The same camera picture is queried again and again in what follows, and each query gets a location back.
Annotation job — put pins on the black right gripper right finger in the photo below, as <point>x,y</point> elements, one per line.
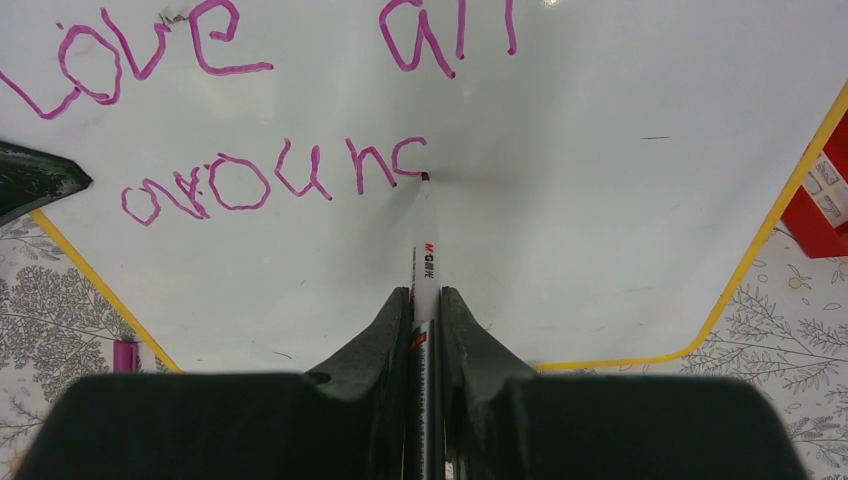
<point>504,420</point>

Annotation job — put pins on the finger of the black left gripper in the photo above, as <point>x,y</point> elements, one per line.
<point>31,179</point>

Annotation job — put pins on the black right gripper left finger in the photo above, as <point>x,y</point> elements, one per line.
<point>342,419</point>

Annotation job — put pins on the red tip white marker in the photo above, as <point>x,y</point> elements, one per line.
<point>424,448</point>

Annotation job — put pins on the magenta cap marker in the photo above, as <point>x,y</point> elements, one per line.
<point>125,356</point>

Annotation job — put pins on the yellow framed whiteboard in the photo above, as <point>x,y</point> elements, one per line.
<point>598,167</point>

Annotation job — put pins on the floral table mat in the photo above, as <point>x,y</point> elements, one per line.
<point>783,330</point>

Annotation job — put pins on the red plastic tray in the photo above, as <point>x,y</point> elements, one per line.
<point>817,215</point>

